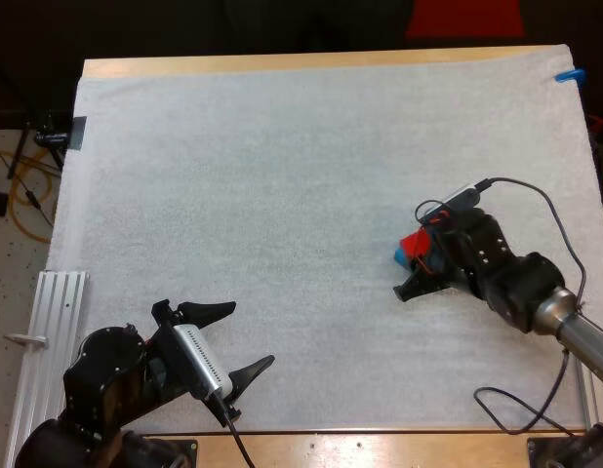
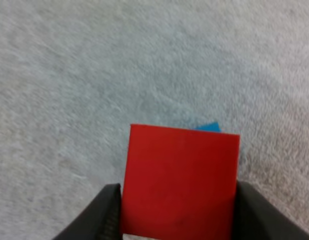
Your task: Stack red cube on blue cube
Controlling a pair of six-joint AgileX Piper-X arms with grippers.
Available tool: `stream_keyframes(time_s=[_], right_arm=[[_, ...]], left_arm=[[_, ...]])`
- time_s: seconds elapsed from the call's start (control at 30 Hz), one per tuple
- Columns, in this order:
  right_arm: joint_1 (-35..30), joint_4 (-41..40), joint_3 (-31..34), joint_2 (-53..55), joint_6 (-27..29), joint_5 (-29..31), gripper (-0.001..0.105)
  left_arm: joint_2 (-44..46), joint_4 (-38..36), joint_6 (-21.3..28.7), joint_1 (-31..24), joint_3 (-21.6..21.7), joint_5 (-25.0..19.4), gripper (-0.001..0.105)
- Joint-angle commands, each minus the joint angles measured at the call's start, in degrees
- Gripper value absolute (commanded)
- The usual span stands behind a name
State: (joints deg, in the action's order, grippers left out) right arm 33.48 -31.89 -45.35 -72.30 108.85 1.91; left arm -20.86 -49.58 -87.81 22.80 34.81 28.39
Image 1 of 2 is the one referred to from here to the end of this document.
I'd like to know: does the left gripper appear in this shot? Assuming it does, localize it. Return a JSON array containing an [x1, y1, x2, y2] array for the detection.
[[145, 299, 276, 428]]

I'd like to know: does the blue clip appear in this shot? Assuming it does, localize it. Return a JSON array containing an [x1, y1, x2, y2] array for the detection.
[[553, 67, 586, 85]]

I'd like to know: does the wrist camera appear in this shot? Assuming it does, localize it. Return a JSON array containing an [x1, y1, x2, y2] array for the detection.
[[424, 180, 491, 218], [172, 323, 233, 402]]

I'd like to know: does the dark clamp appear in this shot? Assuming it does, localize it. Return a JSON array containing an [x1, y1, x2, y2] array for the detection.
[[33, 115, 88, 151]]

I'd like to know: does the ribbed aluminium rail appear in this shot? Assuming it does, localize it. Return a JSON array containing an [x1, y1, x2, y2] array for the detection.
[[3, 270, 92, 468], [574, 360, 603, 433]]

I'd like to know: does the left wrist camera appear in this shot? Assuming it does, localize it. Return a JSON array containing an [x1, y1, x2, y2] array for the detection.
[[172, 323, 233, 402]]

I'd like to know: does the blue cube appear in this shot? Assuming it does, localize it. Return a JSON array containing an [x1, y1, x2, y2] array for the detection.
[[391, 247, 420, 272]]

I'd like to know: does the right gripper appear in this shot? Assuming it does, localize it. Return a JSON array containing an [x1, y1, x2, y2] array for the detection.
[[392, 208, 516, 302]]

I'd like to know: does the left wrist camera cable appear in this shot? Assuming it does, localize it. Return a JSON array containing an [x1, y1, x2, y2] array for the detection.
[[211, 393, 258, 468]]

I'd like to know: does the small silver bracket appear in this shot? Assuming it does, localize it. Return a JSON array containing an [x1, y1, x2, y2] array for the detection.
[[3, 332, 50, 348]]

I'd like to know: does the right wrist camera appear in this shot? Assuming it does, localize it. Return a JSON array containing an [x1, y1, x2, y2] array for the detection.
[[424, 180, 491, 218]]

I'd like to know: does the red cube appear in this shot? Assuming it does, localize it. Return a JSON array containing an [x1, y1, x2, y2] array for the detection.
[[398, 228, 435, 267]]

